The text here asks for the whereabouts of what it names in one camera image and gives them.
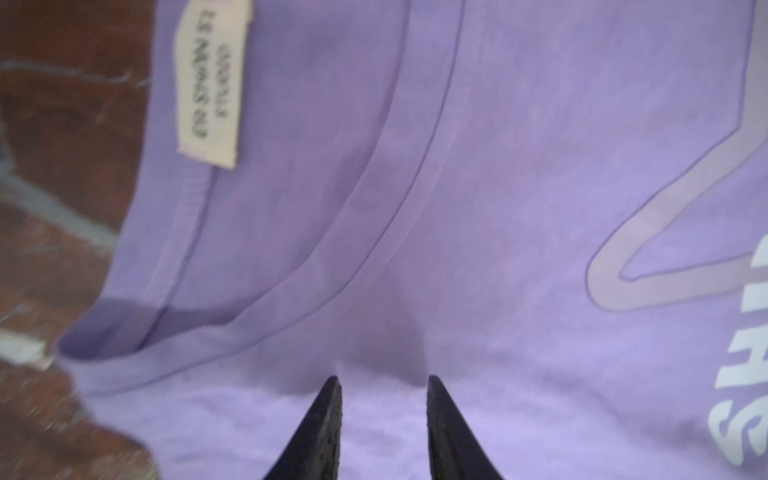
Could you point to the purple t-shirt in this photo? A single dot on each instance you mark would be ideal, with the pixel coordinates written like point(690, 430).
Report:
point(558, 208)

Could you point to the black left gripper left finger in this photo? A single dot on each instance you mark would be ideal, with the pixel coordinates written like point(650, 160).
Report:
point(313, 451)

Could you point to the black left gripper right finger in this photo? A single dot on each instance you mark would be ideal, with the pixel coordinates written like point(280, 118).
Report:
point(454, 451)

